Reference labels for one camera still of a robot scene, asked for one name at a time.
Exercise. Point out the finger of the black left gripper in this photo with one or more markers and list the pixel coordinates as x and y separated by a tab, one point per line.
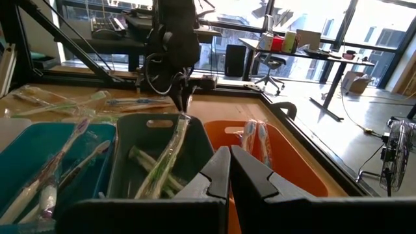
189	91
179	94

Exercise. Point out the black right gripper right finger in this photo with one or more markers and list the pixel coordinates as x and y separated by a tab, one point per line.
250	182

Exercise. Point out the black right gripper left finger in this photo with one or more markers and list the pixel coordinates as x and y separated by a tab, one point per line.
214	182

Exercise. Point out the white packaged toothbrush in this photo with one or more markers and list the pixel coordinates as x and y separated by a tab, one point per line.
249	136
58	156

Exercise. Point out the green packaged toothbrushes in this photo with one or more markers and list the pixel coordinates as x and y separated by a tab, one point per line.
169	152

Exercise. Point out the black desk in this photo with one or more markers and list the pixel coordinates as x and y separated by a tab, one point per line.
208	34

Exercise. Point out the grey plastic bin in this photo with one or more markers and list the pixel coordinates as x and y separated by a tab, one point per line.
195	146

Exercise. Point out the orange plastic bin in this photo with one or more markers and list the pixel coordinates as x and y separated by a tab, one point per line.
292	169

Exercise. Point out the black speaker box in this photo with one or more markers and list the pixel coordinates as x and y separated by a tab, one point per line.
234	61

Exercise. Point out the black keyboard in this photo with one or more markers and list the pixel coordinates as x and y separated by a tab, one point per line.
107	27

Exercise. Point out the black table clamp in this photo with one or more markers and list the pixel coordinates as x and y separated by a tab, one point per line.
283	104

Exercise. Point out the grey office chair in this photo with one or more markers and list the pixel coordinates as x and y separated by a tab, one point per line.
271	63

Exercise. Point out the white carton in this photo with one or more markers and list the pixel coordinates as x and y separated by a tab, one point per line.
266	42

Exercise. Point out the silver laptop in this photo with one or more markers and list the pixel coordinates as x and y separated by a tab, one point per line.
308	39

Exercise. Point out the black-legged office desk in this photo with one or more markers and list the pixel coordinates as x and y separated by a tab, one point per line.
334	81

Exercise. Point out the cardboard box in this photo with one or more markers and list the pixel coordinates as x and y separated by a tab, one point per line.
356	84

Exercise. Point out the black floor fan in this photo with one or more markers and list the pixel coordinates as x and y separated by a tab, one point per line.
398	156

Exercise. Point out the teal plastic bin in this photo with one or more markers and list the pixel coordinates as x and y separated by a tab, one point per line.
19	146

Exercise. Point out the clear plastic bin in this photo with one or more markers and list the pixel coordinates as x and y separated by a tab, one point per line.
13	130

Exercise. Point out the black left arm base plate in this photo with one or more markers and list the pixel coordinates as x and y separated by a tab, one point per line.
208	83

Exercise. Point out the black aluminium table frame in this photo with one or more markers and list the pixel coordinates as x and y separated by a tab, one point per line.
19	39

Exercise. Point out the silver metal bracket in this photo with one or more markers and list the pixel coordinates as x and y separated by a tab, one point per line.
8	68

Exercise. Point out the black window frame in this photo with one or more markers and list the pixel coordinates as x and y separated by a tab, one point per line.
399	55

